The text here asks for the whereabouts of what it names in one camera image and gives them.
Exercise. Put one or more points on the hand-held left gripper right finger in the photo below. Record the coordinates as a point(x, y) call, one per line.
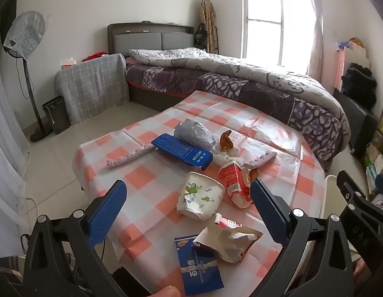
point(268, 210)

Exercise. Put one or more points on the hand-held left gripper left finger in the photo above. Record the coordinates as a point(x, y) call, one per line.
point(107, 210)

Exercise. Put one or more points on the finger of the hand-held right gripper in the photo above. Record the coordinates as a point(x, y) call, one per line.
point(352, 188)

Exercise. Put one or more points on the white plastic bin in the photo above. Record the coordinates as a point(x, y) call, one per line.
point(330, 191)

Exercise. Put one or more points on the red and white milk carton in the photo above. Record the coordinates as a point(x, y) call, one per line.
point(233, 182)

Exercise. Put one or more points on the torn white snack wrapper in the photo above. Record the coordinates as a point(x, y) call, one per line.
point(228, 241)

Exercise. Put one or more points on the paper cup with green print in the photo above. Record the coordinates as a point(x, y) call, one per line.
point(200, 196)

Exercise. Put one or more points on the blue and white packet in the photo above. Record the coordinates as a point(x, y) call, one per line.
point(200, 272)

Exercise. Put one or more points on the long blue carton box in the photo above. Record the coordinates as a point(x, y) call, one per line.
point(182, 151)

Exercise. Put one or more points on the grey paper bag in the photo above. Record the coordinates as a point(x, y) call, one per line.
point(194, 133)

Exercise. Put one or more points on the person's right hand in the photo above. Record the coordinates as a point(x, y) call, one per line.
point(361, 270)

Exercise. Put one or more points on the person's left hand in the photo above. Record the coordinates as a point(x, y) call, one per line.
point(166, 292)

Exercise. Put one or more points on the pile of books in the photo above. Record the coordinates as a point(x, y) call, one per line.
point(374, 164)

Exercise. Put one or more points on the brown pastry piece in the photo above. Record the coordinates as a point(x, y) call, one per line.
point(254, 173)

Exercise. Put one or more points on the orange checked tablecloth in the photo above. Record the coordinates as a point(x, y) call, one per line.
point(148, 191)

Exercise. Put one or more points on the black cabinet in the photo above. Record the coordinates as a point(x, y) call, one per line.
point(355, 123)

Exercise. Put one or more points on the white plush toy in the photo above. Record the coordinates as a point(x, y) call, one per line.
point(224, 156)

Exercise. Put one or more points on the black bag on cabinet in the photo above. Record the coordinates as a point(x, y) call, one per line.
point(360, 83)

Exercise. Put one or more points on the black waste bin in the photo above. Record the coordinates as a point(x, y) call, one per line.
point(56, 114)

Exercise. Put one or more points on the white sheer curtain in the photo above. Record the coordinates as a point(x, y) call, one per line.
point(5, 145)

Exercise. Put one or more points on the pink cabinet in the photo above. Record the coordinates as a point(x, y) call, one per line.
point(341, 68)

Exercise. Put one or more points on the orange and purple toys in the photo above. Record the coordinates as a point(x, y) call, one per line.
point(354, 41)

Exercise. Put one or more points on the grey cartoon print quilt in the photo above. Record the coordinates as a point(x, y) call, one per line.
point(241, 65)

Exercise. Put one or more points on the purple patterned bedsheet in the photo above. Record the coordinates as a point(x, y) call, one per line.
point(185, 80)

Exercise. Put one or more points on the pink tissue box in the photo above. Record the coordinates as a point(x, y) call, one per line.
point(68, 62)

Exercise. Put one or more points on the red clothes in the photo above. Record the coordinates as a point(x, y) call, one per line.
point(94, 57)

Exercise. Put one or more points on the pale curtain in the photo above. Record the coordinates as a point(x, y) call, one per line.
point(316, 37)

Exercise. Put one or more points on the bed with grey headboard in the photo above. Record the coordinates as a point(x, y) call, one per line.
point(148, 41)

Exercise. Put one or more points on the window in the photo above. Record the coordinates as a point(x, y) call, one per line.
point(271, 21)

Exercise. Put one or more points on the standing fan with plastic cover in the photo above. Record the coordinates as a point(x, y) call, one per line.
point(24, 34)

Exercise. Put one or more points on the plaid coat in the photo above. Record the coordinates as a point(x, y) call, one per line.
point(209, 21)

